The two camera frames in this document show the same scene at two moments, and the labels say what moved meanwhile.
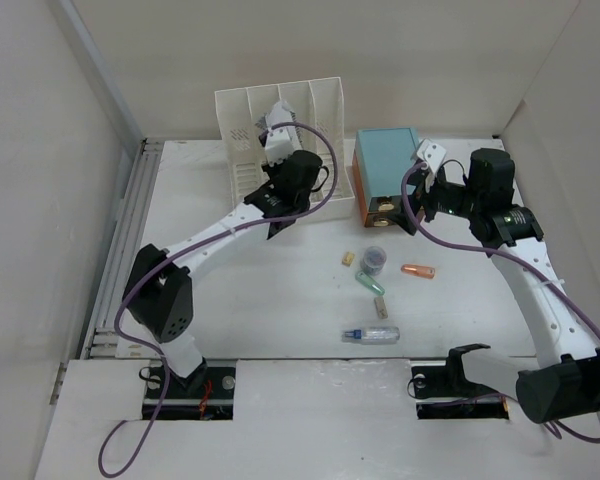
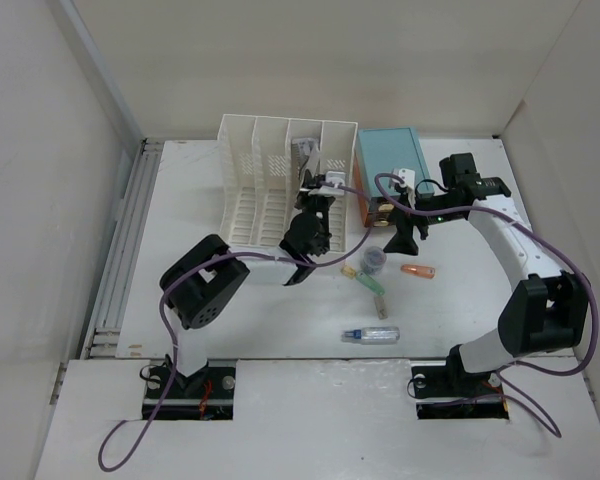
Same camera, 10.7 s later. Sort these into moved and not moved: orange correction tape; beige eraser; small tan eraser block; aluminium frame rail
Moved: beige eraser
Not moved: small tan eraser block; aluminium frame rail; orange correction tape
